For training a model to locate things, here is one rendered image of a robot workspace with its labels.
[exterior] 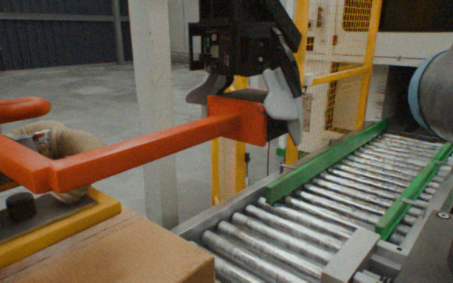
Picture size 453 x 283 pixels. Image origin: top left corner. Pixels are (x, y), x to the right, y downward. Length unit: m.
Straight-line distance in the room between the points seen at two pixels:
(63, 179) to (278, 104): 0.23
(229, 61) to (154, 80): 1.49
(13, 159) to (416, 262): 0.41
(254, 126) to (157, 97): 1.49
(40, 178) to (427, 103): 0.44
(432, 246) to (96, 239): 0.50
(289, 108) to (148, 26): 1.48
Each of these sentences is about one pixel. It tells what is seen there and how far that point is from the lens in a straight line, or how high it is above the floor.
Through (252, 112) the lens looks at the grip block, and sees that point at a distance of 0.39.
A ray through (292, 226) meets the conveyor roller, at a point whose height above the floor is 0.54.
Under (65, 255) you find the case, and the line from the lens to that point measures 0.63.
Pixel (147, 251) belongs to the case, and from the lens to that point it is 0.60.
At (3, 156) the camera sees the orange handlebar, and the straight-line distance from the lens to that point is 0.33.
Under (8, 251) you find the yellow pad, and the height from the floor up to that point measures 1.07.
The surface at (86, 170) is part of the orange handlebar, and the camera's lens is 0.28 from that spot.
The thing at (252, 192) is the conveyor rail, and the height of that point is 0.59.
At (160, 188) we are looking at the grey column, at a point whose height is 0.41.
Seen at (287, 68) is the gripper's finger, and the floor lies 1.24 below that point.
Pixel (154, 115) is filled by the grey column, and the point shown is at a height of 0.84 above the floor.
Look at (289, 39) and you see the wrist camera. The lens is 0.46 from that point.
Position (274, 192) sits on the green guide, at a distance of 1.53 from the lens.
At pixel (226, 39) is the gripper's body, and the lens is 0.37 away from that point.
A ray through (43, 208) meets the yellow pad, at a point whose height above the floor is 1.08.
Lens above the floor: 1.29
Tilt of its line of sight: 19 degrees down
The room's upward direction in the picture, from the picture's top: straight up
